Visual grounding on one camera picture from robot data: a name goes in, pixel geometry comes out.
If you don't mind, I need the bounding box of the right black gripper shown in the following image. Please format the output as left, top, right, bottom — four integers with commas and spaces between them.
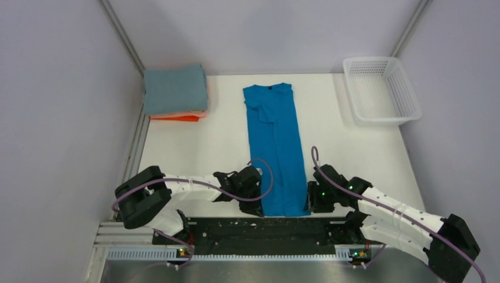
304, 180, 338, 213

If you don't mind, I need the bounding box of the bright blue t-shirt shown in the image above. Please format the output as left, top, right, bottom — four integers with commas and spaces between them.
243, 83, 309, 217

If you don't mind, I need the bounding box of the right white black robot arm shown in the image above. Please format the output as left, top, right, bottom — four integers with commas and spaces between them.
308, 164, 487, 282

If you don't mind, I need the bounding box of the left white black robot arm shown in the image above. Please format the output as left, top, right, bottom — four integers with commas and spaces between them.
111, 166, 264, 244

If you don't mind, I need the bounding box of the folded pink t-shirt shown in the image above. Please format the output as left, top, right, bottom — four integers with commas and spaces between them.
185, 110, 208, 119

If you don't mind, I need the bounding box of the folded orange t-shirt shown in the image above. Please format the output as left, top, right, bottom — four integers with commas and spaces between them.
149, 116, 200, 122

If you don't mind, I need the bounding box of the folded grey-blue t-shirt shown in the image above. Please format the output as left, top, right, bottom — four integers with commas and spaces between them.
143, 64, 209, 116

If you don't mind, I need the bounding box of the white plastic basket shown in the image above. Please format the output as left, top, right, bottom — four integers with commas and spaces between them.
343, 56, 422, 126

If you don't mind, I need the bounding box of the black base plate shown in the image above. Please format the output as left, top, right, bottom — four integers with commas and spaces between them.
175, 218, 376, 256

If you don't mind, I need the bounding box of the aluminium frame rail front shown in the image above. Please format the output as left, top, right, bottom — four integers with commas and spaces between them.
84, 221, 454, 283

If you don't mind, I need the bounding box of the left aluminium corner post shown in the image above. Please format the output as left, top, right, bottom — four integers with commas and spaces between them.
97, 0, 145, 77

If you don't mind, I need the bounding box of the aluminium corner post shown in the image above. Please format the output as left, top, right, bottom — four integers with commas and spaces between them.
390, 0, 433, 58
97, 0, 145, 77

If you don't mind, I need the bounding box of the right aluminium corner post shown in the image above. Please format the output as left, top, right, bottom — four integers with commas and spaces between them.
390, 0, 433, 58

